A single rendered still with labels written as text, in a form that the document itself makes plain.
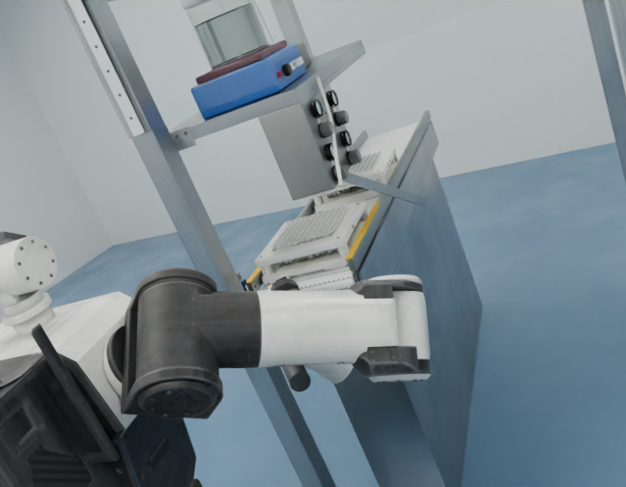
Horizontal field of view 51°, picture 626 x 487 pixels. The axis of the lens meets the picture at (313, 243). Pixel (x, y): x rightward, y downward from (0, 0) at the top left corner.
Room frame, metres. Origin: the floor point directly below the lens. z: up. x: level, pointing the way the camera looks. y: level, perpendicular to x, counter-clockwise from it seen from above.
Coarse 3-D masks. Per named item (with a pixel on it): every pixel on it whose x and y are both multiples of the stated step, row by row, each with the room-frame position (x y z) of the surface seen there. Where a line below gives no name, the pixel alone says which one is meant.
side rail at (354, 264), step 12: (420, 120) 2.47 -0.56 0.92; (420, 132) 2.36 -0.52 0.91; (408, 144) 2.20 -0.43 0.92; (408, 156) 2.10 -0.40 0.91; (396, 168) 1.97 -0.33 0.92; (396, 180) 1.90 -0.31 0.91; (384, 204) 1.73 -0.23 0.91; (372, 228) 1.58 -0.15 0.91; (360, 252) 1.46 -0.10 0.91; (348, 264) 1.41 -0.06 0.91
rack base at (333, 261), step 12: (360, 228) 1.60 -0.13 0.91; (348, 240) 1.56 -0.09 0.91; (276, 264) 1.60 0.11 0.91; (300, 264) 1.53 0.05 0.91; (312, 264) 1.49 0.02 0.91; (324, 264) 1.48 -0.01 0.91; (336, 264) 1.46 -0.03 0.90; (264, 276) 1.55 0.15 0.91; (276, 276) 1.53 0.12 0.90; (288, 276) 1.52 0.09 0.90
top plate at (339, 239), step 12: (360, 204) 1.65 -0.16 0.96; (312, 216) 1.71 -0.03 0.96; (348, 216) 1.59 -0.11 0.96; (360, 216) 1.60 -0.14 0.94; (348, 228) 1.51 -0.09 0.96; (324, 240) 1.49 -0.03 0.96; (336, 240) 1.46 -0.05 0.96; (264, 252) 1.58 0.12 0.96; (276, 252) 1.55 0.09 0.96; (288, 252) 1.51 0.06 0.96; (300, 252) 1.50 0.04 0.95; (312, 252) 1.48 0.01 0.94; (264, 264) 1.54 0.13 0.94
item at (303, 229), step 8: (320, 216) 1.66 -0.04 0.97; (328, 216) 1.63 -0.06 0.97; (336, 216) 1.62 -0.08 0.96; (296, 224) 1.67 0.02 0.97; (304, 224) 1.64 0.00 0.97; (312, 224) 1.62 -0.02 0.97; (320, 224) 1.60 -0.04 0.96; (328, 224) 1.57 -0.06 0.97; (288, 232) 1.63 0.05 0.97; (296, 232) 1.62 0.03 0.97; (304, 232) 1.58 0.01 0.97; (312, 232) 1.56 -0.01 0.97; (320, 232) 1.53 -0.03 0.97; (288, 240) 1.58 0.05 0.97
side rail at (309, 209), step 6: (366, 132) 2.71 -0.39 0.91; (360, 138) 2.62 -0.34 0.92; (366, 138) 2.68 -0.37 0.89; (354, 144) 2.54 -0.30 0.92; (360, 144) 2.59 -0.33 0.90; (312, 198) 2.02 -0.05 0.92; (306, 204) 1.99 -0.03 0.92; (312, 204) 1.99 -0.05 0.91; (306, 210) 1.94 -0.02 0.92; (312, 210) 1.98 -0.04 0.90; (300, 216) 1.89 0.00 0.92; (258, 276) 1.56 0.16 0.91; (252, 282) 1.52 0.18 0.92; (258, 282) 1.55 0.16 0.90; (252, 288) 1.52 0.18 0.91; (258, 288) 1.54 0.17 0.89
